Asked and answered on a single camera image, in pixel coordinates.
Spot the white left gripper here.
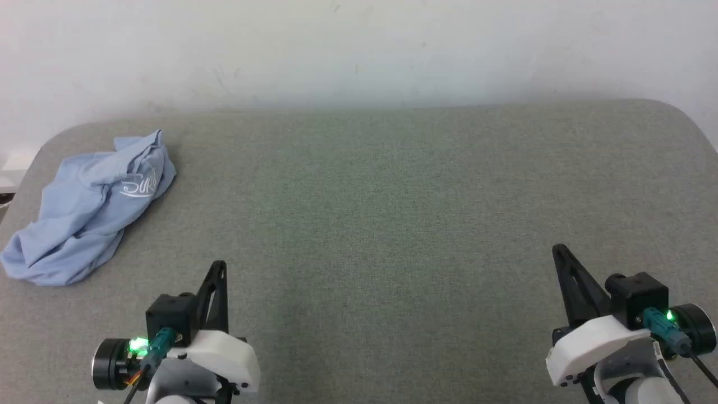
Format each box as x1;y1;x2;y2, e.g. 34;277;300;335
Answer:
93;260;261;400

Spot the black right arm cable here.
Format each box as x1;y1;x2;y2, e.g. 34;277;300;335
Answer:
642;307;718;404

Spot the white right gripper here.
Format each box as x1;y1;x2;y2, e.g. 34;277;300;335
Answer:
546;244;718;389

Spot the light blue polo shirt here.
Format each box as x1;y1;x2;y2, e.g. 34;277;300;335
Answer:
0;130;177;287

